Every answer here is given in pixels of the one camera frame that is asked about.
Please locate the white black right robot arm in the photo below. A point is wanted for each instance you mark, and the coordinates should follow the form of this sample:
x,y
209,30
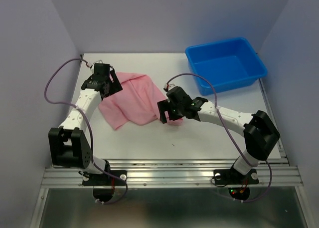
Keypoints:
x,y
258,130

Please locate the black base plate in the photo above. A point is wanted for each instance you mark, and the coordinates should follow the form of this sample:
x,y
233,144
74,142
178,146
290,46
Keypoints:
x,y
226,177
99,180

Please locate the pink t-shirt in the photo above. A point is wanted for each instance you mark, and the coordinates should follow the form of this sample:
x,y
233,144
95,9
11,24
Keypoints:
x,y
136,103

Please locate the blue plastic bin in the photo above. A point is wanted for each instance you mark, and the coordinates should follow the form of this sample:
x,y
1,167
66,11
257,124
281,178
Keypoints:
x,y
227,64

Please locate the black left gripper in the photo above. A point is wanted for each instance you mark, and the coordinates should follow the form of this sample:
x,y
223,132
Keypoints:
x,y
115,87

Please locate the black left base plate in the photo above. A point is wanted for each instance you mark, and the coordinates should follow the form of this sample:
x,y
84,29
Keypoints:
x,y
99,180

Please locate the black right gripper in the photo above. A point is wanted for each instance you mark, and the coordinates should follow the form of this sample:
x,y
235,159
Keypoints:
x,y
165,105

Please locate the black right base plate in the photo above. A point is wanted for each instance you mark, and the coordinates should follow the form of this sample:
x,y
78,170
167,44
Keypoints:
x,y
226,177

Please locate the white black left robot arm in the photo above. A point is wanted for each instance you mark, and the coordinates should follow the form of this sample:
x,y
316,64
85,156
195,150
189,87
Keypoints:
x,y
69,146

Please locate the aluminium mounting rail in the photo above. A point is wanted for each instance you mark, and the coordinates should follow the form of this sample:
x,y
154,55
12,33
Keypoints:
x,y
175,174

